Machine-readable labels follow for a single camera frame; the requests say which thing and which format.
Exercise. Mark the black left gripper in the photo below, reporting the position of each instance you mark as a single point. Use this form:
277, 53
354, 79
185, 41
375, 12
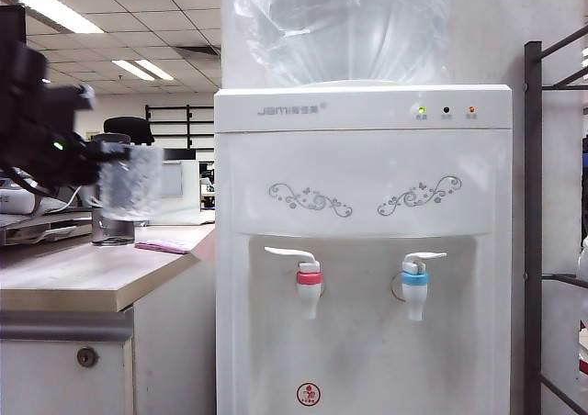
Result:
59, 162

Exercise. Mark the blue cold water tap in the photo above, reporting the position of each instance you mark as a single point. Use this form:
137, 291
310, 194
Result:
414, 295

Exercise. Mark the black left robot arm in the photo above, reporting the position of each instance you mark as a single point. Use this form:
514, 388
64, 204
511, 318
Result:
18, 112

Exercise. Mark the light wooden desk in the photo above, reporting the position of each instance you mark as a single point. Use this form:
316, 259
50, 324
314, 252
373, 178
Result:
92, 286

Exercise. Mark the red hot water tap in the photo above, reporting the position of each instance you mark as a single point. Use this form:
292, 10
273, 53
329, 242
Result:
308, 295

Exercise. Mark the white water dispenser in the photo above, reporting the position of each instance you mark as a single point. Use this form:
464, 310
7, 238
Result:
358, 167

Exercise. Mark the water jug in plastic bag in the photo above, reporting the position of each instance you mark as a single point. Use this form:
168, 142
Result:
344, 29

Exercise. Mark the black office chair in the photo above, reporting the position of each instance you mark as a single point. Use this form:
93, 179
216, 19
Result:
131, 128

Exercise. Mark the black background monitor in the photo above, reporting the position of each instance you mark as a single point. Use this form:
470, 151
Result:
179, 154

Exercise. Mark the grey sports bottle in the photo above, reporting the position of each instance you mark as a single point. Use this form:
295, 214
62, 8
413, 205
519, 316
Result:
115, 233

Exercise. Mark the double ceiling light panel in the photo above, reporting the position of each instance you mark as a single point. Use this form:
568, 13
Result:
138, 70

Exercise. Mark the grey document tray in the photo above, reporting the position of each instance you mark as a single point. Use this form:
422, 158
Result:
46, 229

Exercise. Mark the pink booklet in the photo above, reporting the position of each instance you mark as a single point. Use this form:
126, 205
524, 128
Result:
163, 246

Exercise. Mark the ceiling air vent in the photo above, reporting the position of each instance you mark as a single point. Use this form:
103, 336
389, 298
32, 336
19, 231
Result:
197, 53

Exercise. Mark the large ceiling light panel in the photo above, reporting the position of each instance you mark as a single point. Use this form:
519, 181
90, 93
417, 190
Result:
55, 13

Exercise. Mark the black computer monitor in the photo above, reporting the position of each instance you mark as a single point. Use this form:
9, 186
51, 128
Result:
11, 25

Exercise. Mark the round cabinet lock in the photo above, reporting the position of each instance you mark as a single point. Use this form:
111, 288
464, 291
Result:
86, 357

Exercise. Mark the white drawer cabinet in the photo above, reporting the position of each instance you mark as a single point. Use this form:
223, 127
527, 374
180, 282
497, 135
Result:
46, 387

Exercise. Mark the dark metal rack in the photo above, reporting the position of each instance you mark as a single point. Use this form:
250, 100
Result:
533, 158

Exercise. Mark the black and blue item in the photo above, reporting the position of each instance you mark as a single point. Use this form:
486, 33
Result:
584, 167

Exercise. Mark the white bottle on rack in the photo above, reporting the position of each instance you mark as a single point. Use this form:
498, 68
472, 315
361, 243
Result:
583, 263

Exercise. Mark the red and white package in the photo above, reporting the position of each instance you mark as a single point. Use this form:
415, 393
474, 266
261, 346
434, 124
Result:
583, 355

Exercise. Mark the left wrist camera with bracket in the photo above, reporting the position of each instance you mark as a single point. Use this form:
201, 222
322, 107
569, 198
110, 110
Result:
69, 98

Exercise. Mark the black background shelf frame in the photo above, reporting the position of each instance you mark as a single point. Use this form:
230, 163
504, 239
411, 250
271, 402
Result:
188, 126

